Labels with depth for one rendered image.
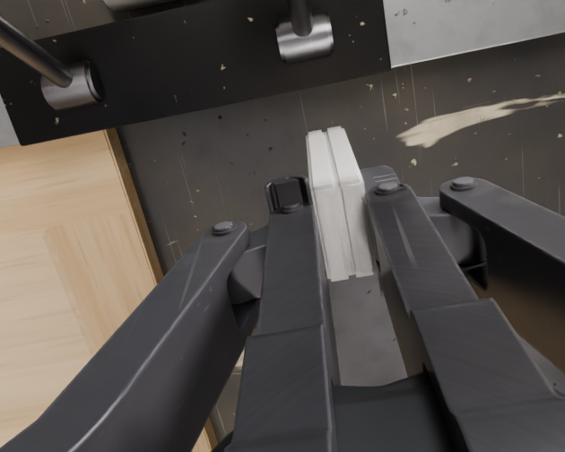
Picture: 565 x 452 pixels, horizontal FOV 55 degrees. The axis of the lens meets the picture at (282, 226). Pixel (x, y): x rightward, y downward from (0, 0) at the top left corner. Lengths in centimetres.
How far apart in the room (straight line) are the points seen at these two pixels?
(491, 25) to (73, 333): 32
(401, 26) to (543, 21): 7
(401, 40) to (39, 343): 31
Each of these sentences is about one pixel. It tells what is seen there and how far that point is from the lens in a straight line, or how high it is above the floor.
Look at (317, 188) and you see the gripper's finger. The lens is 15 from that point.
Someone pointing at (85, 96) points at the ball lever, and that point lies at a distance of 30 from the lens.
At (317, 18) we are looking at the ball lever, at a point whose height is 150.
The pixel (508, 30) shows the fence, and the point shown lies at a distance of 31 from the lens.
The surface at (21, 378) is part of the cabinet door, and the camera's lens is 45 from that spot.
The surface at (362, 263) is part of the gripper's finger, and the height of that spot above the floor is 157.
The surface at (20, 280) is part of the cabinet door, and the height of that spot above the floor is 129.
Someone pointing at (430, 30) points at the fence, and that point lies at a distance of 30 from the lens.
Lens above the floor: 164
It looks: 35 degrees down
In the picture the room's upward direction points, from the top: 94 degrees clockwise
